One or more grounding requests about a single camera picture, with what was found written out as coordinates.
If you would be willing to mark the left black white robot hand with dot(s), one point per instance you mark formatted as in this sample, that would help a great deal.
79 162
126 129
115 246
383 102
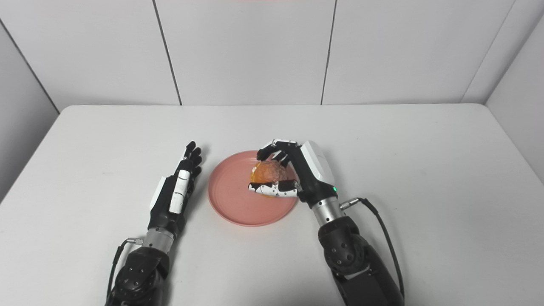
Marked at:
174 195

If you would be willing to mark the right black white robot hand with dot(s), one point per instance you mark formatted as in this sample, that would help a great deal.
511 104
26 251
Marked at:
310 170

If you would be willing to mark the orange cream puff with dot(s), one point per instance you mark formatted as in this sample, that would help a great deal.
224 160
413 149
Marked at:
267 173

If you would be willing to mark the pink round plate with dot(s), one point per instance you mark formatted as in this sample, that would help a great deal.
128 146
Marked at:
238 199

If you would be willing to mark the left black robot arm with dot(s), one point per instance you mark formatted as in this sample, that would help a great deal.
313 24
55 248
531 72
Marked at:
142 267

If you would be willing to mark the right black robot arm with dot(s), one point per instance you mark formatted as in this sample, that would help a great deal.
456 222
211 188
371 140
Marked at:
348 255

